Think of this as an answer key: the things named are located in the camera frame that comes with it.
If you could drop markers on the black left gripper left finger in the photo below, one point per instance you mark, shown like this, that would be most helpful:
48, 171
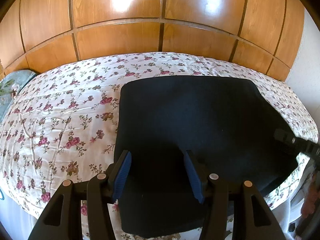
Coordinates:
117, 175

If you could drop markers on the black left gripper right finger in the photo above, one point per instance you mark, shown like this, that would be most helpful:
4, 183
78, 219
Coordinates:
196, 174

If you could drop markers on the black pants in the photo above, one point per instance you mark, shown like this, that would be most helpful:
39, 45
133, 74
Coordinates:
229, 127

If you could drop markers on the floral white bedspread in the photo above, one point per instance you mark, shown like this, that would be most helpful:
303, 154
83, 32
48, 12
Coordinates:
63, 124

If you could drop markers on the wooden panelled wardrobe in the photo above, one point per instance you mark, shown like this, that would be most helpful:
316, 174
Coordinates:
263, 35

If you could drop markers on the light blue floral pillow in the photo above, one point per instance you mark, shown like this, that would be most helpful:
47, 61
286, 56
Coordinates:
10, 89

